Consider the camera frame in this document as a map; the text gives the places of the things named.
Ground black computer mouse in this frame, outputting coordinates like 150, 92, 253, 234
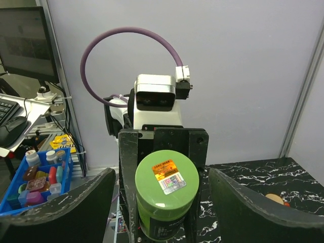
1, 116, 28, 148

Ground black computer monitor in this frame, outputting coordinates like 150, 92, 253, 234
1, 6, 59, 84

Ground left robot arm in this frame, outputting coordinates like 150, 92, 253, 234
104, 91, 209, 242

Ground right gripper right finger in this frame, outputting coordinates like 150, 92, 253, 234
209, 169, 323, 242

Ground blue plastic storage bin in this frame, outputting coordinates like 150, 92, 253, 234
1, 148, 73, 216

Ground green bottle cap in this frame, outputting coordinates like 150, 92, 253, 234
135, 150, 199, 219

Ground green pill bottle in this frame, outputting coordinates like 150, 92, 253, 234
135, 150, 199, 241

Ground black keyboard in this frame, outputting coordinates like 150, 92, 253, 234
0, 98, 20, 125

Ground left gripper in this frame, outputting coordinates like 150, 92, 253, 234
118, 127, 209, 242

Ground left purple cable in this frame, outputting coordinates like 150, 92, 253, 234
80, 26, 183, 108

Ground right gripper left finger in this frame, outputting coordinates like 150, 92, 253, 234
1, 168, 115, 242

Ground small orange cup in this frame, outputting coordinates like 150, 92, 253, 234
265, 193, 290, 207

